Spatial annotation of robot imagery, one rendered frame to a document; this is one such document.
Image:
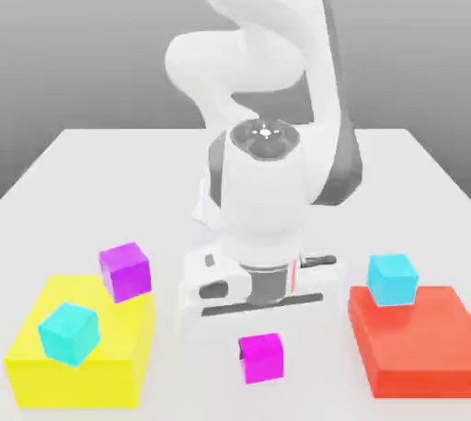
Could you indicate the small sky blue cube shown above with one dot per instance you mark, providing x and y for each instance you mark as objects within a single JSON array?
[{"x": 392, "y": 281}]

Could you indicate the large orange box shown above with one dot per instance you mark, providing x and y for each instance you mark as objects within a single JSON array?
[{"x": 412, "y": 343}]

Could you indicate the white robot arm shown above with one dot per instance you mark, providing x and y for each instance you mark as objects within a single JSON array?
[{"x": 263, "y": 193}]

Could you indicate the small turquoise cube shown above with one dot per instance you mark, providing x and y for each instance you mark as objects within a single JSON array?
[{"x": 68, "y": 334}]

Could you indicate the small purple cube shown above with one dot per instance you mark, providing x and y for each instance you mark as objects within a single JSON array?
[{"x": 127, "y": 274}]

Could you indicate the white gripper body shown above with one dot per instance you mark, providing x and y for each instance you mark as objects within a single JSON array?
[{"x": 220, "y": 320}]

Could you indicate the small magenta cube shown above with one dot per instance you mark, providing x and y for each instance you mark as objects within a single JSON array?
[{"x": 262, "y": 358}]

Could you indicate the large yellow box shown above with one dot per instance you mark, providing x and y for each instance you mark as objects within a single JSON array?
[{"x": 92, "y": 355}]

